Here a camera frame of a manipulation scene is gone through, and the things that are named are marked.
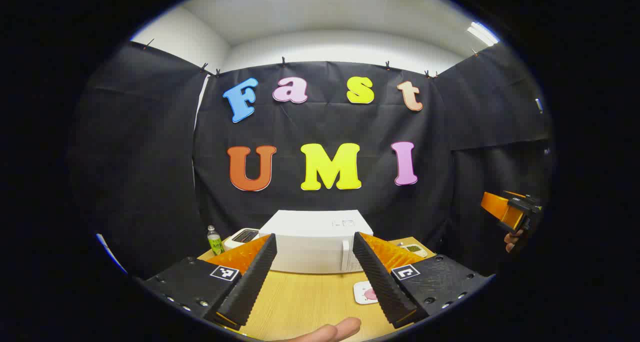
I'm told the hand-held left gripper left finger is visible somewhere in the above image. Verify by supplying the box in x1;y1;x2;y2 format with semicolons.
141;233;278;332

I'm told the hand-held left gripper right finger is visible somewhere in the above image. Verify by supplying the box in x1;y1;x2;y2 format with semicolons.
352;231;495;330

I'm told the white square plate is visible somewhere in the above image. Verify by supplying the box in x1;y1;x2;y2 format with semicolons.
353;281;381;305

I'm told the white microwave oven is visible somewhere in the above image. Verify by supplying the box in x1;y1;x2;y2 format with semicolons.
258;210;374;274

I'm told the white compartment snack dish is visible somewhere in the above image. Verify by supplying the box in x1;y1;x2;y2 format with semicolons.
397;242;429;259

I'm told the cream toaster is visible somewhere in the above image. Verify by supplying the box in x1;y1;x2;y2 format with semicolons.
223;228;261;251

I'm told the green label drink bottle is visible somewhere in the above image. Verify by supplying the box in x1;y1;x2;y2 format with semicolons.
207;225;224;256

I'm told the black backdrop cloth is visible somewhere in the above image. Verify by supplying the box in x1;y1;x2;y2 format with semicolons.
67;40;553;280

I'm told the ceiling light panel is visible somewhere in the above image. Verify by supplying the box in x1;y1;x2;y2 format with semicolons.
467;22;499;46

